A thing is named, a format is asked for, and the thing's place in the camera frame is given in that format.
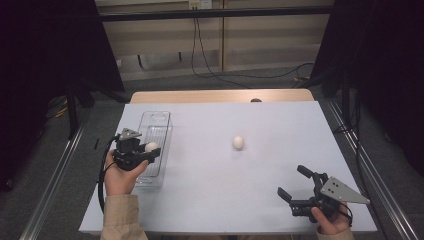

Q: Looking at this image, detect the white wall socket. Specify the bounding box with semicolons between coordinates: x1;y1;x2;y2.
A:
188;0;213;10

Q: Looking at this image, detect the black horizontal bar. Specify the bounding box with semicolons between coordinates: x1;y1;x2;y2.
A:
99;5;334;23

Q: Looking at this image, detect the black metal stand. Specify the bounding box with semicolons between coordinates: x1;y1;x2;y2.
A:
64;81;132;141
299;66;362;128

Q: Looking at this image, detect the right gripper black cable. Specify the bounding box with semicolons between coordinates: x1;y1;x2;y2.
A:
339;201;354;225

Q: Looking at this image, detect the metal floor rail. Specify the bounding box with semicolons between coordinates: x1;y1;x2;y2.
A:
19;109;93;240
324;99;418;240

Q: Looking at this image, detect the yellow cable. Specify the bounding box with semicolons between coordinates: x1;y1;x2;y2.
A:
49;105;68;120

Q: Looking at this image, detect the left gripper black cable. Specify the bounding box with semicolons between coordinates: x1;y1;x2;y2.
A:
97;134;120;214

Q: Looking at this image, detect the black floor cable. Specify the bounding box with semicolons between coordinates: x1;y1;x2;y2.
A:
333;93;372;198

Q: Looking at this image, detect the person's right hand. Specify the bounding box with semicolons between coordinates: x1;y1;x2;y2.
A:
310;203;353;235

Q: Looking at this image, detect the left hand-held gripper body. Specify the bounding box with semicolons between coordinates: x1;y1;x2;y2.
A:
112;127;150;172

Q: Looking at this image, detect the white table cover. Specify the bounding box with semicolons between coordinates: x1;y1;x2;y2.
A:
78;101;378;234

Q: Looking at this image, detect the person's left hand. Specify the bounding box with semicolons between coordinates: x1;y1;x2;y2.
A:
104;151;150;197

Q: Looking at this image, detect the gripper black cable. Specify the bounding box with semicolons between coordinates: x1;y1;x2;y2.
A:
339;201;354;225
97;134;120;214

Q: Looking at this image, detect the plain white ball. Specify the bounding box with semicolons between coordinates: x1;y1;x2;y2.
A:
232;135;245;151

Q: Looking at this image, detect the wooden table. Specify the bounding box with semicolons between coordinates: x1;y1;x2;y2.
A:
129;88;315;104

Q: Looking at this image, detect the black power cable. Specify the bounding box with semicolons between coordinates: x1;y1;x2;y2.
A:
190;9;252;90
195;18;316;80

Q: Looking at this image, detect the black curtain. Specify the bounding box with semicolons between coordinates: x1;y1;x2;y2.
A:
311;0;424;176
0;0;126;193

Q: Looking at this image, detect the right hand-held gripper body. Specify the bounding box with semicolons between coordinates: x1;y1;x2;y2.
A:
289;171;371;224

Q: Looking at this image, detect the clear plastic bin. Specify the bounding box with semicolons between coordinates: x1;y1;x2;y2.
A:
134;110;174;188

